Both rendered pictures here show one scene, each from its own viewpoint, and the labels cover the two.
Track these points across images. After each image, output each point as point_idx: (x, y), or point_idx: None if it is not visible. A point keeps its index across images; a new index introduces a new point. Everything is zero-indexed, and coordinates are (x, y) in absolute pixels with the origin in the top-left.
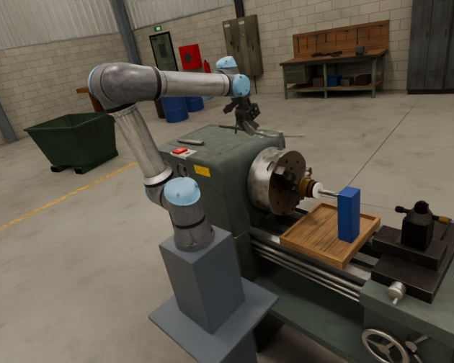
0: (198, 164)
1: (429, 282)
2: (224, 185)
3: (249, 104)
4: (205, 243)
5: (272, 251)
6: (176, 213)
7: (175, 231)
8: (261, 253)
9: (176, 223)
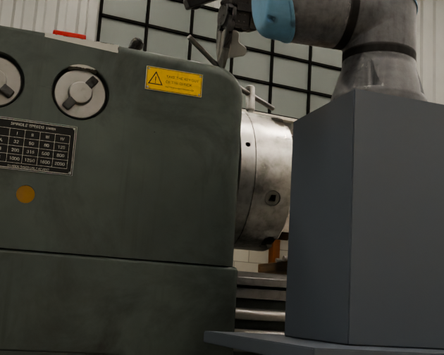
0: (166, 65)
1: None
2: (239, 117)
3: None
4: None
5: (283, 316)
6: (407, 16)
7: (390, 63)
8: None
9: (402, 41)
